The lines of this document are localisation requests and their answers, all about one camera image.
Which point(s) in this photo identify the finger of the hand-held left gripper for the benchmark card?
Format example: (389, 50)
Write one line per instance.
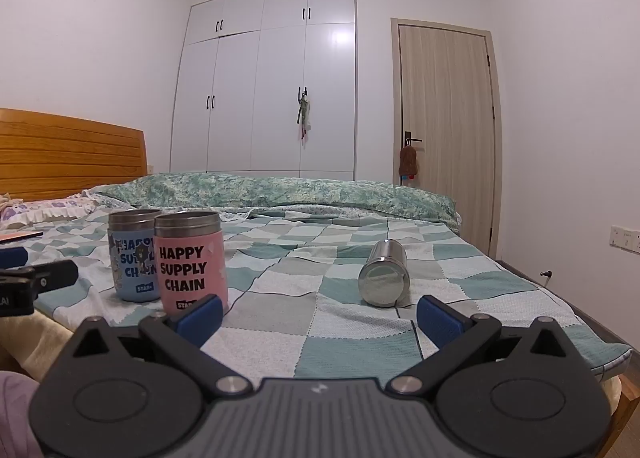
(12, 256)
(52, 275)

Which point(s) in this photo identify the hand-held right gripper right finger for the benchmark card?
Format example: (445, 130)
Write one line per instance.
(439, 322)

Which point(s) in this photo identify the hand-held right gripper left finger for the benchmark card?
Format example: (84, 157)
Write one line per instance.
(199, 320)

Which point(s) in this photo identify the silver steel cup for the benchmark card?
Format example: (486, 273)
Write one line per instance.
(385, 275)

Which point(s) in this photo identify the pink printed cup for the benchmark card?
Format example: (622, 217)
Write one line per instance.
(190, 263)

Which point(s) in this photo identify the blue printed cup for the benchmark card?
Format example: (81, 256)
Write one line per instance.
(131, 260)

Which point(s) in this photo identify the flat dark phone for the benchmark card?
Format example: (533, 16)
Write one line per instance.
(20, 237)

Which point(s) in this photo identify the purple floral pillow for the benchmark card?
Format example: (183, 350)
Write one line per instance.
(40, 210)

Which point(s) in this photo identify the pink clothing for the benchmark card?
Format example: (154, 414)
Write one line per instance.
(15, 413)

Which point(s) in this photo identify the wooden headboard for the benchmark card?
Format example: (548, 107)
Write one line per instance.
(65, 153)

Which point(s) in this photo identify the checkered green blanket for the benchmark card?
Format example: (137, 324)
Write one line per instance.
(320, 288)

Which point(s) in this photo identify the green floral folded quilt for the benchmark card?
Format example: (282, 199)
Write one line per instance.
(280, 193)

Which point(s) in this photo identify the light wooden door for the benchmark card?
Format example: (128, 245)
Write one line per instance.
(445, 138)

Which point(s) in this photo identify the white wardrobe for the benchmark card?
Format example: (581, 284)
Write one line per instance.
(260, 83)

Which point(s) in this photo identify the wooden bed frame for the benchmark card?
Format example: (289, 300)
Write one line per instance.
(622, 388)

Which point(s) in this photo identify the white wall socket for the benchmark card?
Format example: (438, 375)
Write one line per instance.
(625, 238)

